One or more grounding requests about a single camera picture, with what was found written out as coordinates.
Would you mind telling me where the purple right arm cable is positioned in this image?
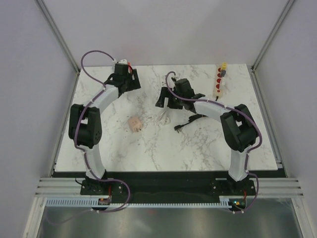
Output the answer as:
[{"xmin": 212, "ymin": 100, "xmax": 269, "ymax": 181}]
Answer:
[{"xmin": 165, "ymin": 71, "xmax": 263, "ymax": 215}]

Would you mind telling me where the left aluminium frame post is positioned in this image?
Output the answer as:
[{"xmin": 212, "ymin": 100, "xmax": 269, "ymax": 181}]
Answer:
[{"xmin": 34, "ymin": 0, "xmax": 80, "ymax": 75}]

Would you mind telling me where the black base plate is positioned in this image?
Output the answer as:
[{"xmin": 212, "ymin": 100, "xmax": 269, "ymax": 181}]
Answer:
[{"xmin": 53, "ymin": 170, "xmax": 287, "ymax": 202}]

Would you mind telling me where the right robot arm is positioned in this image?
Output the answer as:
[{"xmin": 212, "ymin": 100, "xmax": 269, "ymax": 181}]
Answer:
[{"xmin": 156, "ymin": 78, "xmax": 262, "ymax": 195}]

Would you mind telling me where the beige red power strip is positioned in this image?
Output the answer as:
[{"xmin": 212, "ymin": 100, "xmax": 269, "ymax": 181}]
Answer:
[{"xmin": 213, "ymin": 65, "xmax": 226, "ymax": 100}]

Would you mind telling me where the aluminium front rail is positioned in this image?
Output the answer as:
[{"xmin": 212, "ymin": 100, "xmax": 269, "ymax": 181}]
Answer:
[{"xmin": 35, "ymin": 178, "xmax": 303, "ymax": 203}]

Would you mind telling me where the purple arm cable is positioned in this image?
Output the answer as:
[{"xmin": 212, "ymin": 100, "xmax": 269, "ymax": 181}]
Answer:
[
  {"xmin": 46, "ymin": 50, "xmax": 132, "ymax": 224},
  {"xmin": 165, "ymin": 71, "xmax": 263, "ymax": 215}
]

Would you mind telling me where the white slotted cable duct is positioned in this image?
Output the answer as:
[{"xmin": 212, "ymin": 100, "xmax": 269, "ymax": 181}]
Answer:
[{"xmin": 46, "ymin": 197, "xmax": 232, "ymax": 208}]

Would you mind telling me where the pink adapter plug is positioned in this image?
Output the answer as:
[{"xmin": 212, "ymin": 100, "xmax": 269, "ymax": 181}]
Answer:
[{"xmin": 128, "ymin": 117, "xmax": 143, "ymax": 132}]

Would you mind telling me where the yellow plug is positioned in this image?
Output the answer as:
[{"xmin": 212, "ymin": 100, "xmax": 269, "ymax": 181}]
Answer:
[{"xmin": 220, "ymin": 62, "xmax": 227, "ymax": 70}]

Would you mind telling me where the right aluminium frame post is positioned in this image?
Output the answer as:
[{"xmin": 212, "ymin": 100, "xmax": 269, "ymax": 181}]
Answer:
[{"xmin": 250, "ymin": 0, "xmax": 297, "ymax": 72}]

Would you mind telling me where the aluminium frame post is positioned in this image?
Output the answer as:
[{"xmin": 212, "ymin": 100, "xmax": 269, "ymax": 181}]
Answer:
[
  {"xmin": 250, "ymin": 0, "xmax": 297, "ymax": 72},
  {"xmin": 34, "ymin": 0, "xmax": 80, "ymax": 75}
]

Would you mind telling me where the black plug with cable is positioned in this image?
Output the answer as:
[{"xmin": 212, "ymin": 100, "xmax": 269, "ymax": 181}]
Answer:
[{"xmin": 174, "ymin": 114, "xmax": 206, "ymax": 132}]

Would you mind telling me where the white coiled strip cable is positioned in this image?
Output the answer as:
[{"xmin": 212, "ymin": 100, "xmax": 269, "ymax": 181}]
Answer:
[{"xmin": 156, "ymin": 108, "xmax": 172, "ymax": 124}]

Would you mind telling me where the red socket cube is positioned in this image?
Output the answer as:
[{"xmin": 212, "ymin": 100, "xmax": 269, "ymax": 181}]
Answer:
[{"xmin": 128, "ymin": 63, "xmax": 133, "ymax": 73}]

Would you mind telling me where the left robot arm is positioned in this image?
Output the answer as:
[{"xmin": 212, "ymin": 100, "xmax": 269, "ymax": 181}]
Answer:
[{"xmin": 68, "ymin": 62, "xmax": 141, "ymax": 195}]

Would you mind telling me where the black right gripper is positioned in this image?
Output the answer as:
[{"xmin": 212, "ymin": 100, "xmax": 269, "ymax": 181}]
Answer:
[{"xmin": 156, "ymin": 87, "xmax": 185, "ymax": 110}]

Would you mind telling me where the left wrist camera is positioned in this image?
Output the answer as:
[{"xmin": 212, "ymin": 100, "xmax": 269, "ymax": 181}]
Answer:
[{"xmin": 117, "ymin": 59, "xmax": 128, "ymax": 64}]

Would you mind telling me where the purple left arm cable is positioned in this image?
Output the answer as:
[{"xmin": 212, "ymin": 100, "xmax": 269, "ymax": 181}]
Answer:
[{"xmin": 46, "ymin": 50, "xmax": 132, "ymax": 224}]

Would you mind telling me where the white power strip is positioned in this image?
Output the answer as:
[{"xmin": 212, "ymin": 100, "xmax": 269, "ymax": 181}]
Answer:
[{"xmin": 161, "ymin": 75, "xmax": 168, "ymax": 87}]

